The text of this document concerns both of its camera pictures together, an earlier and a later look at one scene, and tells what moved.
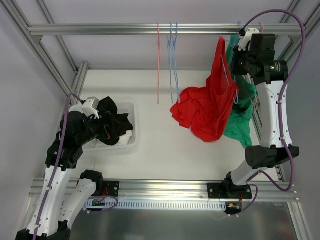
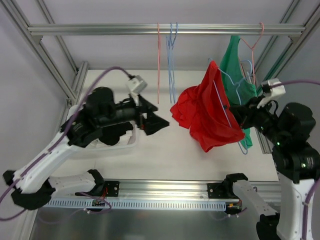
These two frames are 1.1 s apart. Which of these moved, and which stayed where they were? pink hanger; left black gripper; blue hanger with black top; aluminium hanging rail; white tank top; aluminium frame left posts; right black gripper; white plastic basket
Moved: left black gripper; blue hanger with black top; right black gripper
Stayed: pink hanger; white plastic basket; aluminium hanging rail; aluminium frame left posts; white tank top
